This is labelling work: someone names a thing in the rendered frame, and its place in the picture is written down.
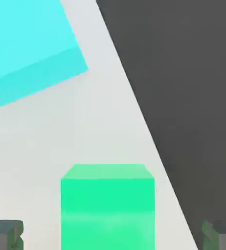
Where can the small green cube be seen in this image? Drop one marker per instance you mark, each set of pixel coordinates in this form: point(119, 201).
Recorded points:
point(107, 205)

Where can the large cyan box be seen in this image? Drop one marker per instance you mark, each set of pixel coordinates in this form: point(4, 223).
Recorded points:
point(27, 48)

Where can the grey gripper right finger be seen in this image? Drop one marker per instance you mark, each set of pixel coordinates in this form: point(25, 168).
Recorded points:
point(222, 238)

